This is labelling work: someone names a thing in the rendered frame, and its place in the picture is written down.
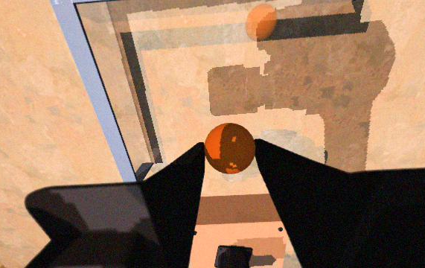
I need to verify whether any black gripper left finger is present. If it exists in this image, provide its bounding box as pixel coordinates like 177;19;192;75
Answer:
25;142;205;268

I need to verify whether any see-through orange ball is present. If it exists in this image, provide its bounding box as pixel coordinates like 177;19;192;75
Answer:
245;4;277;42

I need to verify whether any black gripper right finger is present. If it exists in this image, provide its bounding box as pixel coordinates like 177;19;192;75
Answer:
255;138;425;268

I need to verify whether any brown and orange ball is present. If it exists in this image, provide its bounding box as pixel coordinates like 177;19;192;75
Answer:
204;123;255;174

